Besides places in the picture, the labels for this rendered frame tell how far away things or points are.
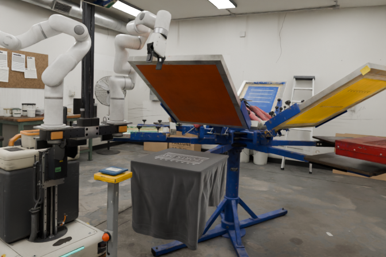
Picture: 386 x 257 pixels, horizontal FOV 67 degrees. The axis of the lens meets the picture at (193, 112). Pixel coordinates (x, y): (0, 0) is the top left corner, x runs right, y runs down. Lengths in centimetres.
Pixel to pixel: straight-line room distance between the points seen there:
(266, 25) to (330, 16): 116
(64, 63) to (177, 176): 83
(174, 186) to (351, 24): 509
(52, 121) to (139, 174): 55
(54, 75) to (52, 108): 19
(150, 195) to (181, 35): 550
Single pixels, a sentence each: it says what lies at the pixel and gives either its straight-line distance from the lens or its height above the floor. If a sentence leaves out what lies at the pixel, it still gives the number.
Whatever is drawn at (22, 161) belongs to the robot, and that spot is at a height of 84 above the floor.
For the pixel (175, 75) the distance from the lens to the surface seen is 173.
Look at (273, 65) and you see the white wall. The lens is 612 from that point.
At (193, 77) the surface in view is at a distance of 170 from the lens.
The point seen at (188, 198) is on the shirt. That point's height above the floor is 80.
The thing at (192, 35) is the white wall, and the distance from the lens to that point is 677.
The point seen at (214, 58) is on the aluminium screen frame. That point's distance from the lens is 152.
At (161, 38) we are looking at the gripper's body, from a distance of 150.
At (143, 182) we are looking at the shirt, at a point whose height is 84.
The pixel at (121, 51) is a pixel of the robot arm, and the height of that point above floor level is 160.
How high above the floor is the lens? 136
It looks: 4 degrees down
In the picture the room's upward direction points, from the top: 2 degrees clockwise
